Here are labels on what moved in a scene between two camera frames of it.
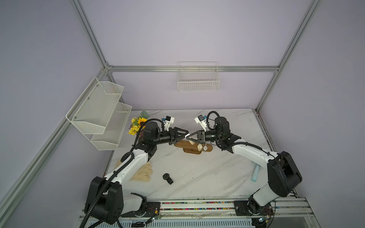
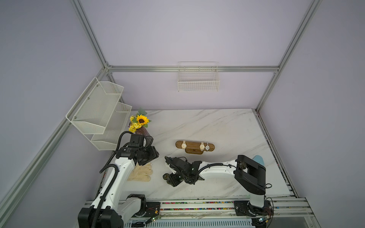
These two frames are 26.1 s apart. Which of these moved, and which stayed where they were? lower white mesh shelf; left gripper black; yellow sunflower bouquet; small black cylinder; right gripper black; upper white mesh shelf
Moved: left gripper black; right gripper black
Stayed: upper white mesh shelf; yellow sunflower bouquet; small black cylinder; lower white mesh shelf
